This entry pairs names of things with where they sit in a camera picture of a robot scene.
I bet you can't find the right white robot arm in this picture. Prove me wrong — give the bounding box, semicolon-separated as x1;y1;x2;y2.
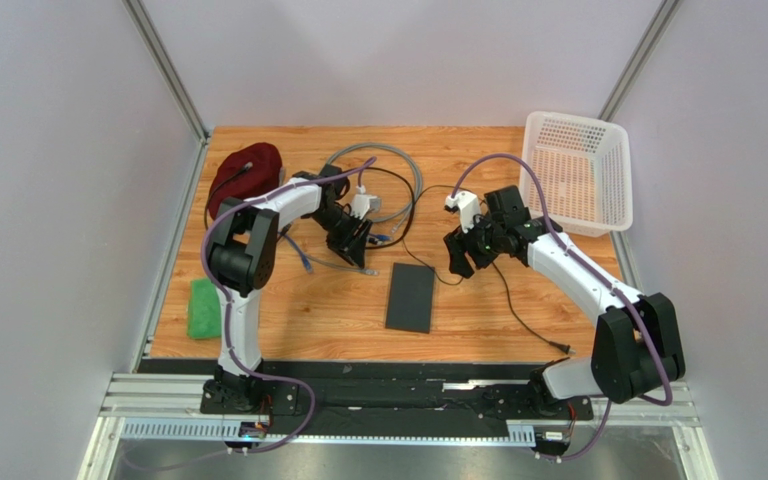
444;186;686;409

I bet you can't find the aluminium frame rail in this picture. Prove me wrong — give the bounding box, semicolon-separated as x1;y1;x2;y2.
79;360;717;479

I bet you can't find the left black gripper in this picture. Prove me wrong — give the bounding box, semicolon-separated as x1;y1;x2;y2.
309;207;373;271

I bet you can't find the dark red cloth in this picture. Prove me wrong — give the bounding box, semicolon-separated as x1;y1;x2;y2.
206;142;283;219

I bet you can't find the white plastic basket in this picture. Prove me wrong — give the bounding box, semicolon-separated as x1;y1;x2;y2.
522;111;634;237

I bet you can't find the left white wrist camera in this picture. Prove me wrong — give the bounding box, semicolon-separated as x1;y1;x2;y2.
349;187;381;220

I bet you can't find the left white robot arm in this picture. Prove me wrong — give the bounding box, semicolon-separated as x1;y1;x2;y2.
201;165;372;404

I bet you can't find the black network switch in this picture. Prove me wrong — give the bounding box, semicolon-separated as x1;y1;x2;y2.
385;263;436;334

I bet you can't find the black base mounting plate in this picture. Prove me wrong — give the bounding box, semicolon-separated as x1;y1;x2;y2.
200;360;594;438

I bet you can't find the black braided ethernet cable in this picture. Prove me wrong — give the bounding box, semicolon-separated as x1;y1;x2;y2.
202;160;255;231

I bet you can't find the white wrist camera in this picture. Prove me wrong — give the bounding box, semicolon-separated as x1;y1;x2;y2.
444;190;481;233
349;187;381;220

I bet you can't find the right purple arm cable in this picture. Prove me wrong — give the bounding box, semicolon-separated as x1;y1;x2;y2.
449;152;675;463

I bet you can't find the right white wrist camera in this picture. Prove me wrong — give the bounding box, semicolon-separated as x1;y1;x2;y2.
444;190;481;233

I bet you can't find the green cloth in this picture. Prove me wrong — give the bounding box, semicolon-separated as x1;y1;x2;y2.
186;278;222;340

